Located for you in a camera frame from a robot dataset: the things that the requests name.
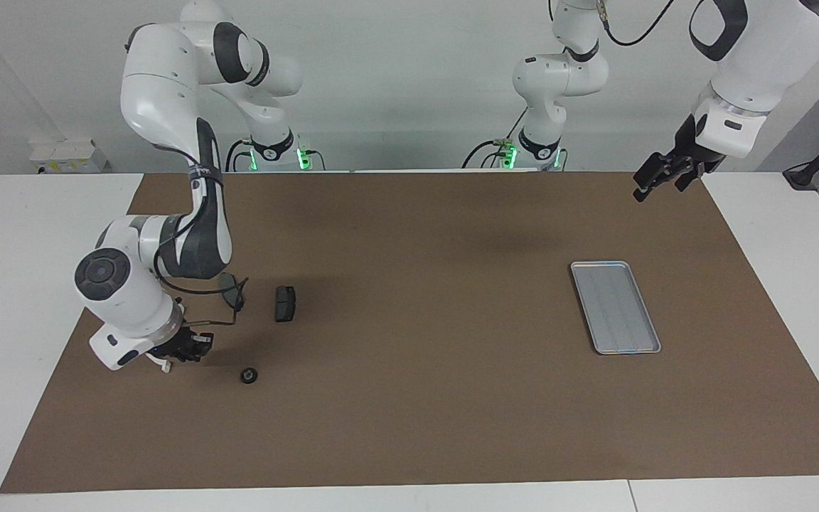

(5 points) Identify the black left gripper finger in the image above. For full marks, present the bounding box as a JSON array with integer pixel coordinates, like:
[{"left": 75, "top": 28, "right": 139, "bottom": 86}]
[
  {"left": 632, "top": 151, "right": 678, "bottom": 203},
  {"left": 674, "top": 161, "right": 702, "bottom": 192}
]

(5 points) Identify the silver ribbed metal tray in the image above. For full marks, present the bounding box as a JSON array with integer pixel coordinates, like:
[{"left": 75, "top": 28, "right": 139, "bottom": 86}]
[{"left": 569, "top": 260, "right": 662, "bottom": 356}]

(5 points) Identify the long dark brake pad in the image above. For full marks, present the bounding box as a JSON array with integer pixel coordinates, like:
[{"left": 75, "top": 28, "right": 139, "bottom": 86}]
[{"left": 219, "top": 274, "right": 245, "bottom": 313}]

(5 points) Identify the short dark brake pad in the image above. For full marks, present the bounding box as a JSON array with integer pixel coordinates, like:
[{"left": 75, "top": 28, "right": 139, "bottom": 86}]
[{"left": 274, "top": 285, "right": 298, "bottom": 323}]

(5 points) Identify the brown table mat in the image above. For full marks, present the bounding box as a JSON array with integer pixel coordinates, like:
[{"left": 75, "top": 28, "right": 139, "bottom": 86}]
[{"left": 0, "top": 171, "right": 819, "bottom": 494}]

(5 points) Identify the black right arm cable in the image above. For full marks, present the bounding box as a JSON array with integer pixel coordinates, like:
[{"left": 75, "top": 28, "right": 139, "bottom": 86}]
[{"left": 156, "top": 213, "right": 250, "bottom": 326}]

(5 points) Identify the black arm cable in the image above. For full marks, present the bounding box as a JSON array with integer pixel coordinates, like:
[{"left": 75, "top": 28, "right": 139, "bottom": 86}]
[
  {"left": 596, "top": 0, "right": 677, "bottom": 48},
  {"left": 156, "top": 213, "right": 250, "bottom": 326}
]

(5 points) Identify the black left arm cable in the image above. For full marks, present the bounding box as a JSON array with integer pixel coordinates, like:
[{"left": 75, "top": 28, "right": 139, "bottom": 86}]
[{"left": 596, "top": 0, "right": 677, "bottom": 48}]

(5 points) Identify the black left base cable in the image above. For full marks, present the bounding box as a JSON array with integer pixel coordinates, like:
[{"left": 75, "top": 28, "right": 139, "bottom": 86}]
[{"left": 461, "top": 107, "right": 530, "bottom": 169}]

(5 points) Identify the black base cable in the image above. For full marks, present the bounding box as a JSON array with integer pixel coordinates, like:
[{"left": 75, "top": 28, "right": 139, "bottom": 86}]
[
  {"left": 461, "top": 107, "right": 530, "bottom": 169},
  {"left": 225, "top": 139, "right": 254, "bottom": 172}
]

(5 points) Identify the black right base cable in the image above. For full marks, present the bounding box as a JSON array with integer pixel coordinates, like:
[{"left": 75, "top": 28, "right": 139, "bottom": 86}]
[{"left": 225, "top": 139, "right": 254, "bottom": 172}]

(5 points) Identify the white wall socket box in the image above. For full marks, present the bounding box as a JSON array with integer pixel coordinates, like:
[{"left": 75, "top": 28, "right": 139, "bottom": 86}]
[{"left": 29, "top": 139, "right": 108, "bottom": 175}]

